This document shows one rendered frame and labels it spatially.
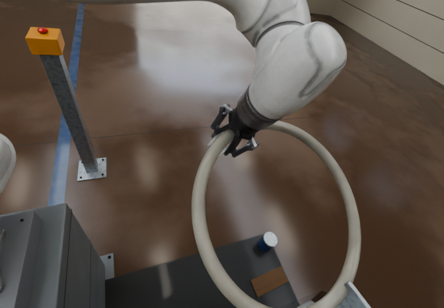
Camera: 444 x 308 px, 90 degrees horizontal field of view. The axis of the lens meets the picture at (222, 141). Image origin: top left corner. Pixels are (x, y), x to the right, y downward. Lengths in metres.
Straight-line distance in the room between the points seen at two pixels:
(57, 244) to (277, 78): 0.84
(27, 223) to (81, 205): 1.02
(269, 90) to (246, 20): 0.14
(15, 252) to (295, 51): 0.86
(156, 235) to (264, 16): 1.55
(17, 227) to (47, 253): 0.12
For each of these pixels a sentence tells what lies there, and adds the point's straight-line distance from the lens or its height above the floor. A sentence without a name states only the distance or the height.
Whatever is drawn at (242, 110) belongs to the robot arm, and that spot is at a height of 1.37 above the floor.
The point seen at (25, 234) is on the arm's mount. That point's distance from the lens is 0.91.
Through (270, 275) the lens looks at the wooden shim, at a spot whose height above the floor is 0.03.
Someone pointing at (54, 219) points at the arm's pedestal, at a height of 0.80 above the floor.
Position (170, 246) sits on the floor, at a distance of 1.72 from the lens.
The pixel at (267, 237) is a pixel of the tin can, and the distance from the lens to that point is 1.72.
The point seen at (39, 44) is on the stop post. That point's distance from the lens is 1.38.
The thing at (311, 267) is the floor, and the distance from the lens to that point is 1.97.
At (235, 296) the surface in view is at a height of 1.13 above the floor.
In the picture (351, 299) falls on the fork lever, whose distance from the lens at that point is 0.71.
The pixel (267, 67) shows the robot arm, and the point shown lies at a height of 1.48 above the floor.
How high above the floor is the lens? 1.63
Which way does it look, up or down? 45 degrees down
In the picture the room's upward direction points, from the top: 17 degrees clockwise
